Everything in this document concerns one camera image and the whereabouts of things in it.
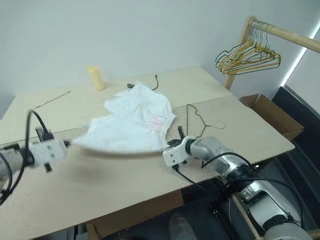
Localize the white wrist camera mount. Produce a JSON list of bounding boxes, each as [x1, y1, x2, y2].
[[162, 135, 196, 168], [30, 138, 69, 168]]

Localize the thin black cable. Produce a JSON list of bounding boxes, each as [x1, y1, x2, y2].
[[126, 73, 161, 91]]

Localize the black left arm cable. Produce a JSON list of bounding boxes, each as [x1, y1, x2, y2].
[[0, 108, 48, 206]]

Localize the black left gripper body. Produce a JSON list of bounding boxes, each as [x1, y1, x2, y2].
[[34, 127, 53, 142]]

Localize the dark rounded shape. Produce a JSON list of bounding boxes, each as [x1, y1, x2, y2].
[[168, 212, 199, 240]]

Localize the bunch of hangers on rack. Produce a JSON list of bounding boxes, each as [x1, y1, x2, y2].
[[222, 23, 280, 76]]

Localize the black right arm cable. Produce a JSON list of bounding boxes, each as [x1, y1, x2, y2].
[[173, 149, 305, 227]]

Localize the green wire hanger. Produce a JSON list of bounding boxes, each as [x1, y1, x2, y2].
[[226, 24, 283, 75], [215, 22, 266, 73]]

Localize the olive wire hanger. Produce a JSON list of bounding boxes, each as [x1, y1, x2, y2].
[[185, 103, 226, 139]]

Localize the yellow wire hanger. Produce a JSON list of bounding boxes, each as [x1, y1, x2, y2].
[[217, 21, 276, 75]]

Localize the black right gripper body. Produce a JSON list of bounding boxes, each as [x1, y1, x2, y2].
[[174, 125, 187, 150]]

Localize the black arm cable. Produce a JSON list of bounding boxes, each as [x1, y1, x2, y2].
[[173, 149, 305, 227], [0, 108, 48, 206]]

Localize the white shorts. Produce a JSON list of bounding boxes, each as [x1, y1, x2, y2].
[[70, 83, 176, 156]]

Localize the open cardboard box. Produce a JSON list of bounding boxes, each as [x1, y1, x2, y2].
[[239, 93, 305, 141]]

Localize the yellow cylindrical bottle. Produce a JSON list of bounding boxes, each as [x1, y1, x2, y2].
[[86, 65, 106, 91]]

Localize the wooden clothes rack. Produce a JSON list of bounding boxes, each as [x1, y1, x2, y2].
[[224, 15, 320, 90]]

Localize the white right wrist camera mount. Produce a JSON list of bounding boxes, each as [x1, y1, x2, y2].
[[162, 135, 196, 168]]

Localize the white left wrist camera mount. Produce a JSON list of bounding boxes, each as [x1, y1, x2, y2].
[[30, 138, 69, 168]]

